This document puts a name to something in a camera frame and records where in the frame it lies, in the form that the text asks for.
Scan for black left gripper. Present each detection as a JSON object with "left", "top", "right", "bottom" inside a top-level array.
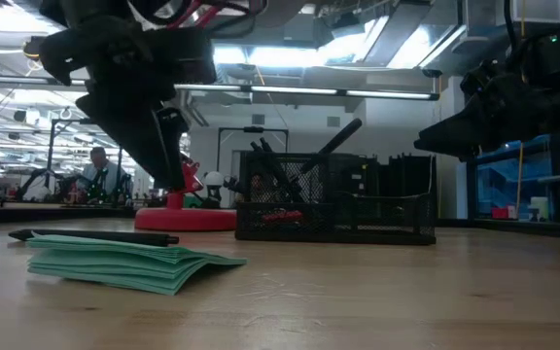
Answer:
[{"left": 74, "top": 17, "right": 219, "bottom": 193}]

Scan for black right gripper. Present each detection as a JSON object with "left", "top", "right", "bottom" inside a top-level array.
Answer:
[{"left": 413, "top": 52, "right": 560, "bottom": 160}]

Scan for black pen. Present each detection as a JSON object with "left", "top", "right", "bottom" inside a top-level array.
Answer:
[
  {"left": 8, "top": 227, "right": 181, "bottom": 248},
  {"left": 298, "top": 118, "right": 364, "bottom": 176}
]

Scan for black mesh desk organizer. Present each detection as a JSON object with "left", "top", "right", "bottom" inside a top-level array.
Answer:
[{"left": 234, "top": 151, "right": 438, "bottom": 246}]

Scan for teal sticky note pad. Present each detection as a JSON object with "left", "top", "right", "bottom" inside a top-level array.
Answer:
[{"left": 25, "top": 231, "right": 248, "bottom": 297}]

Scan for small red rectangular object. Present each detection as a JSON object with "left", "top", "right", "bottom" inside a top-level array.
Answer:
[{"left": 260, "top": 209, "right": 305, "bottom": 225}]

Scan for person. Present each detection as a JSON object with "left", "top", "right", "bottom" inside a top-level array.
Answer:
[{"left": 81, "top": 147, "right": 126, "bottom": 195}]

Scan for white round dome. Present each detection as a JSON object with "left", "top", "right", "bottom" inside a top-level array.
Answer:
[{"left": 204, "top": 170, "right": 227, "bottom": 189}]

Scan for red desk lamp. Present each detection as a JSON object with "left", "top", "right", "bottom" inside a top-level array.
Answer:
[{"left": 133, "top": 0, "right": 310, "bottom": 232}]

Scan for white ceiling box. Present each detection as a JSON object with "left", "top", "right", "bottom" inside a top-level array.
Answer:
[{"left": 510, "top": 0, "right": 560, "bottom": 25}]

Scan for long tube light fixture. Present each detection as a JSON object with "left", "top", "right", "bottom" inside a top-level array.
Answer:
[{"left": 172, "top": 83, "right": 440, "bottom": 102}]

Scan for yellow hanging cable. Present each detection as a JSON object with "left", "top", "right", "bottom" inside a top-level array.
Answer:
[{"left": 515, "top": 0, "right": 528, "bottom": 215}]

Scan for black background stand frame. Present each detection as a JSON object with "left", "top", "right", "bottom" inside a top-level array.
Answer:
[{"left": 46, "top": 119, "right": 126, "bottom": 195}]

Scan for black background gantry frame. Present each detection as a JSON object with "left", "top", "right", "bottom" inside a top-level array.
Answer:
[{"left": 216, "top": 125, "right": 291, "bottom": 210}]

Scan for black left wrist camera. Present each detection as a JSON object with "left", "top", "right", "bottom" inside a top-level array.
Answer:
[{"left": 21, "top": 28, "right": 89, "bottom": 88}]

